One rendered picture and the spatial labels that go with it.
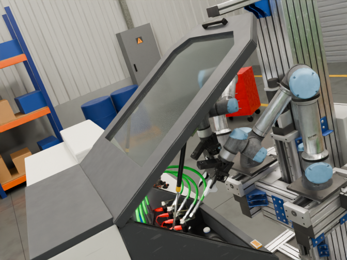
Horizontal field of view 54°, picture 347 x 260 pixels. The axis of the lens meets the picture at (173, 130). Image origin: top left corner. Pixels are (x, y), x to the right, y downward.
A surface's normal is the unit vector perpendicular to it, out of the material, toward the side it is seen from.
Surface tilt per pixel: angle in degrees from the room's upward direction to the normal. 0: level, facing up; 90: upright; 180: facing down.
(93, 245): 90
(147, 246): 90
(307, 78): 82
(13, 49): 90
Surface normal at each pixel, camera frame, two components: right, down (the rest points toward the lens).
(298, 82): -0.22, 0.25
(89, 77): 0.48, 0.14
